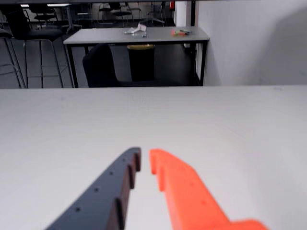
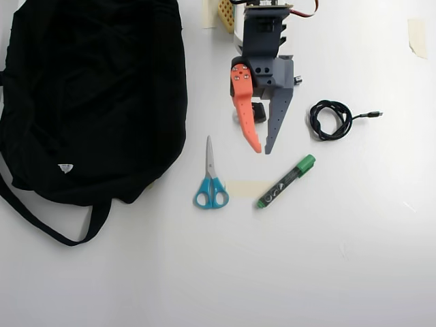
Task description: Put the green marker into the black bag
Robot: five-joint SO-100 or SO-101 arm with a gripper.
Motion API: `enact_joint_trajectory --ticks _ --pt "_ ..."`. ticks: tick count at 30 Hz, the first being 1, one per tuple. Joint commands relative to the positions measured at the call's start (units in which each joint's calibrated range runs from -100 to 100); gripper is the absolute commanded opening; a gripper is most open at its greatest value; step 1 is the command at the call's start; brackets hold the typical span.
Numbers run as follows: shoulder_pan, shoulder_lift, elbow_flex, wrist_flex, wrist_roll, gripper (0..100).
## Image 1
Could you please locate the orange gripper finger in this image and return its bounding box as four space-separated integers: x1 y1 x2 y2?
149 148 270 230

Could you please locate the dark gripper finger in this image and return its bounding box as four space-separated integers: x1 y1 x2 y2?
45 147 142 230

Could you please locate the black office chair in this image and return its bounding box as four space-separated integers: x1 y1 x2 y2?
82 43 123 88

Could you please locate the black bin with yellow liner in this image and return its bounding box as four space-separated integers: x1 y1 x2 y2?
126 44 156 82

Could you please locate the grey table with black legs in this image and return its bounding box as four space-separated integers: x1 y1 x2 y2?
63 25 211 87

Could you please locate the crumpled white paper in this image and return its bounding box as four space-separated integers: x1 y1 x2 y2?
123 23 147 35

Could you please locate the black bar stool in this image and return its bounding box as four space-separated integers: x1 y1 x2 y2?
6 9 74 89
0 28 27 89

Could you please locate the black background chair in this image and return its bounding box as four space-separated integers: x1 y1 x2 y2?
31 3 59 25
98 2 142 25

